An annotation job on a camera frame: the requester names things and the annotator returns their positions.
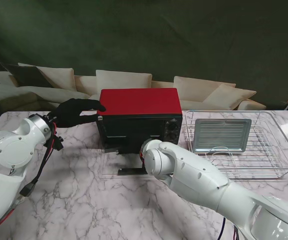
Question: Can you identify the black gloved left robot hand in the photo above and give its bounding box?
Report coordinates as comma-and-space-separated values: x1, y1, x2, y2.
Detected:
47, 98, 107, 128

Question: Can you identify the beige sofa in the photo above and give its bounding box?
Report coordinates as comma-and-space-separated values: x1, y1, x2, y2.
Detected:
0, 61, 268, 112

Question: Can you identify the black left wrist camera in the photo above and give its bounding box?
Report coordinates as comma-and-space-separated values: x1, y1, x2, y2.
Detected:
53, 136, 64, 152

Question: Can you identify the long beige sofa cushion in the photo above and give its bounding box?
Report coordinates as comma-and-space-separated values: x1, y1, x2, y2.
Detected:
17, 85, 89, 109

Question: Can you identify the white wire dish rack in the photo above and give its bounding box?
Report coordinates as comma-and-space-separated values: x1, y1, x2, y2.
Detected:
185, 109, 288, 181

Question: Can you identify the dark brown sofa cushion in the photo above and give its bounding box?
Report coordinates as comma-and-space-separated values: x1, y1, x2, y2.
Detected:
0, 62, 53, 88

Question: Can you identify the glass oven door black handle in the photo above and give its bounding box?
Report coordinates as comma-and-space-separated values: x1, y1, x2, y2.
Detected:
100, 149, 166, 179

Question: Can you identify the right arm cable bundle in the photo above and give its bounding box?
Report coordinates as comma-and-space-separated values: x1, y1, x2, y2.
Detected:
218, 216, 242, 240

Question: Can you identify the red black toaster oven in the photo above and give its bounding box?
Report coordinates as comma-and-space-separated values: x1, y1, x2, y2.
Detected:
95, 87, 184, 155

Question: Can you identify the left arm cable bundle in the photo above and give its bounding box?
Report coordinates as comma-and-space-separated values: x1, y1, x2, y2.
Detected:
0, 122, 62, 233

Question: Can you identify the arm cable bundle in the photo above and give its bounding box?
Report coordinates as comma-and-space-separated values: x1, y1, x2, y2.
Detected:
0, 122, 62, 233
218, 216, 242, 240

